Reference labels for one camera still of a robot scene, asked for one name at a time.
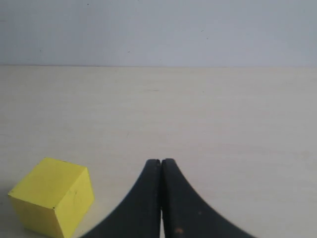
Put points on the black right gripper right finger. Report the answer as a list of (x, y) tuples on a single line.
[(185, 214)]

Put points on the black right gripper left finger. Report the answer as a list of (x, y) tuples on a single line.
[(139, 214)]

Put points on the yellow cube block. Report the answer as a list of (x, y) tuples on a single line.
[(53, 198)]

